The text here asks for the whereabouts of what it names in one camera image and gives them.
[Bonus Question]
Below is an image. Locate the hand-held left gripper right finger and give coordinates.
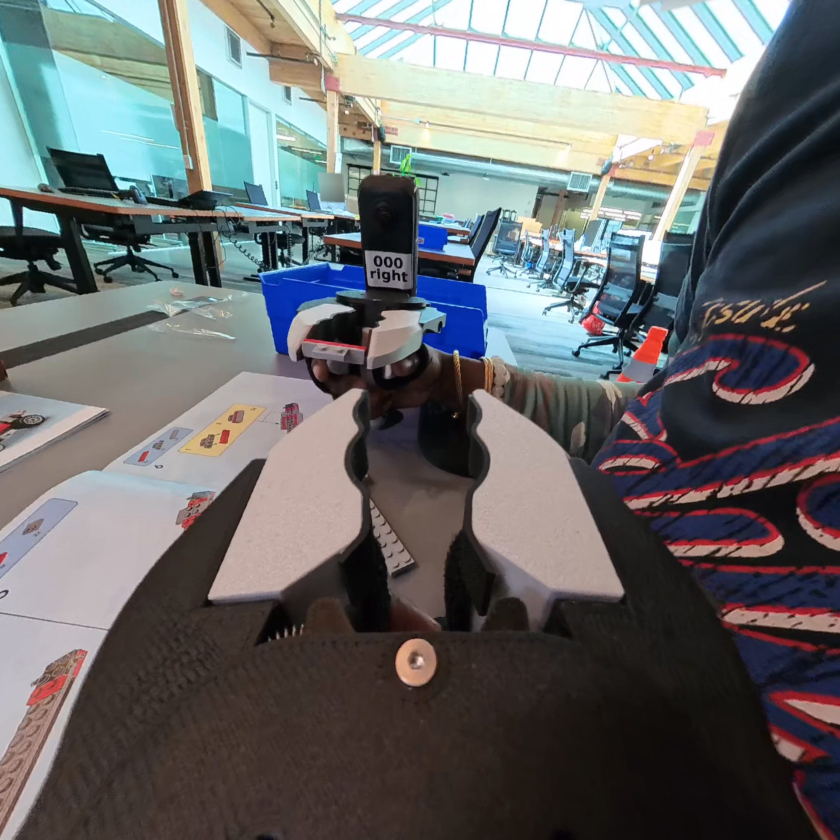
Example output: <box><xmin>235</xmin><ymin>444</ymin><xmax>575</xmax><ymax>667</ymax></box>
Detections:
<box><xmin>445</xmin><ymin>389</ymin><xmax>625</xmax><ymax>632</ymax></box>

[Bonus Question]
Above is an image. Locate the black office chair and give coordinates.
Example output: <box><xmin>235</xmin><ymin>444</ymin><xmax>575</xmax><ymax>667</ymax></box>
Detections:
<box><xmin>82</xmin><ymin>223</ymin><xmax>180</xmax><ymax>284</ymax></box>
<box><xmin>469</xmin><ymin>206</ymin><xmax>504</xmax><ymax>265</ymax></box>
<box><xmin>0</xmin><ymin>225</ymin><xmax>81</xmax><ymax>307</ymax></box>

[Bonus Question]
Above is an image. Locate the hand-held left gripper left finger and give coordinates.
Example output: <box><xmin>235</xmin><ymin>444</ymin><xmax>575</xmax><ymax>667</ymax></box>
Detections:
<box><xmin>209</xmin><ymin>388</ymin><xmax>393</xmax><ymax>632</ymax></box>

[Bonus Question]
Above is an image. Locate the person's right forearm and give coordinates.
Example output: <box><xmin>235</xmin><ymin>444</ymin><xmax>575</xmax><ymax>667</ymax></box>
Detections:
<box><xmin>505</xmin><ymin>366</ymin><xmax>642</xmax><ymax>462</ymax></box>

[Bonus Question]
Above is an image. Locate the long grey lego plate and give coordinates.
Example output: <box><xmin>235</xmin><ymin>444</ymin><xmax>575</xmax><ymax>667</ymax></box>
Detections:
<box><xmin>369</xmin><ymin>499</ymin><xmax>417</xmax><ymax>578</ymax></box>

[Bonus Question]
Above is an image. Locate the closed lego instruction booklet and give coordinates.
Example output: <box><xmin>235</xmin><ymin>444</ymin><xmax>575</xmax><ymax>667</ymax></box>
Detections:
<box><xmin>0</xmin><ymin>390</ymin><xmax>110</xmax><ymax>475</ymax></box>

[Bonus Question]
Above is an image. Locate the wooden office desk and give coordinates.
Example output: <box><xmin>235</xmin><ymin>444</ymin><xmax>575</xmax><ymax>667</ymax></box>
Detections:
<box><xmin>217</xmin><ymin>200</ymin><xmax>359</xmax><ymax>271</ymax></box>
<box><xmin>323</xmin><ymin>231</ymin><xmax>477</xmax><ymax>280</ymax></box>
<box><xmin>0</xmin><ymin>185</ymin><xmax>228</xmax><ymax>298</ymax></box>

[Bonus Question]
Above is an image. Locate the red and grey lego assembly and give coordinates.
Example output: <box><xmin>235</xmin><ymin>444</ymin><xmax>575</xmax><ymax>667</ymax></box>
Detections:
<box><xmin>303</xmin><ymin>339</ymin><xmax>370</xmax><ymax>367</ymax></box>

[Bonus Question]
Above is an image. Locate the person in graphic shirt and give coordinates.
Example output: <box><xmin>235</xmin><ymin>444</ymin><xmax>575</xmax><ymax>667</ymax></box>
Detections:
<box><xmin>591</xmin><ymin>0</ymin><xmax>840</xmax><ymax>840</ymax></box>

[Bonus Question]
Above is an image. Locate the orange traffic cone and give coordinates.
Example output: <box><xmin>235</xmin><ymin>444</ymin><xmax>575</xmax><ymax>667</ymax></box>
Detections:
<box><xmin>617</xmin><ymin>326</ymin><xmax>669</xmax><ymax>385</ymax></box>

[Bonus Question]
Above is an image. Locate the person's right hand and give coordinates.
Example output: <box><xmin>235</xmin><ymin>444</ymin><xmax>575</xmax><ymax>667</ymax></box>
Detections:
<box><xmin>311</xmin><ymin>354</ymin><xmax>462</xmax><ymax>424</ymax></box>

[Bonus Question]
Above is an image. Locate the open lego instruction booklet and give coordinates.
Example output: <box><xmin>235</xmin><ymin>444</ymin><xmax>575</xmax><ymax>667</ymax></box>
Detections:
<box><xmin>0</xmin><ymin>372</ymin><xmax>309</xmax><ymax>840</ymax></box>

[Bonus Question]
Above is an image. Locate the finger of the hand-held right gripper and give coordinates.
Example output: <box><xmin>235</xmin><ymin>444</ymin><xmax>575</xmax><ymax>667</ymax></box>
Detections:
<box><xmin>287</xmin><ymin>302</ymin><xmax>363</xmax><ymax>363</ymax></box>
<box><xmin>364</xmin><ymin>307</ymin><xmax>429</xmax><ymax>370</ymax></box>

